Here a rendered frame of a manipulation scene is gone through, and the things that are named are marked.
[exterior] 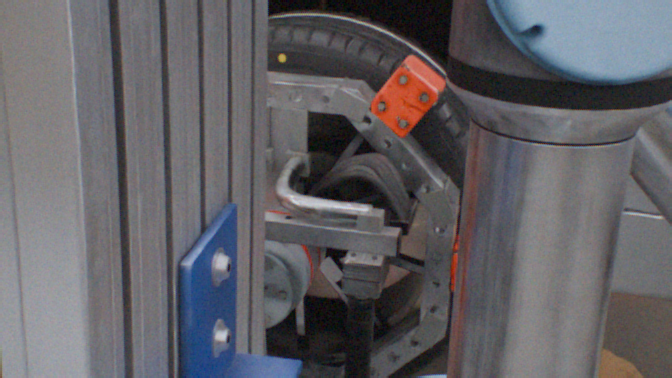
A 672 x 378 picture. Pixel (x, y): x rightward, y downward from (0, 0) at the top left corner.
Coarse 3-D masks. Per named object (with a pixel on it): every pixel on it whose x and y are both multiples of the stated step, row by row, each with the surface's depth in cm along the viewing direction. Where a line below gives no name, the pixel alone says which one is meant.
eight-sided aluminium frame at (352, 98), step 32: (288, 96) 135; (320, 96) 134; (352, 96) 133; (384, 128) 133; (416, 160) 134; (416, 192) 136; (448, 192) 135; (448, 224) 136; (448, 256) 138; (448, 288) 140; (416, 320) 146; (384, 352) 146; (416, 352) 145
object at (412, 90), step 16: (416, 64) 133; (400, 80) 130; (416, 80) 130; (432, 80) 132; (384, 96) 132; (400, 96) 131; (416, 96) 131; (432, 96) 130; (384, 112) 133; (400, 112) 132; (416, 112) 132; (400, 128) 133
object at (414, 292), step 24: (360, 144) 146; (336, 192) 154; (336, 264) 154; (408, 264) 151; (336, 288) 156; (384, 288) 177; (408, 288) 166; (312, 312) 175; (336, 312) 174; (384, 312) 165; (408, 312) 152; (288, 336) 166; (312, 336) 166; (336, 336) 164; (312, 360) 159; (336, 360) 158
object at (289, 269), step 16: (272, 208) 142; (272, 256) 128; (288, 256) 131; (304, 256) 134; (320, 256) 142; (272, 272) 129; (288, 272) 129; (304, 272) 133; (272, 288) 130; (288, 288) 129; (304, 288) 134; (272, 304) 130; (288, 304) 130; (272, 320) 131
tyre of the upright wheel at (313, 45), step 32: (288, 32) 141; (320, 32) 141; (352, 32) 145; (288, 64) 142; (320, 64) 141; (352, 64) 140; (384, 64) 139; (448, 96) 145; (416, 128) 141; (448, 128) 140; (448, 160) 142; (448, 320) 151
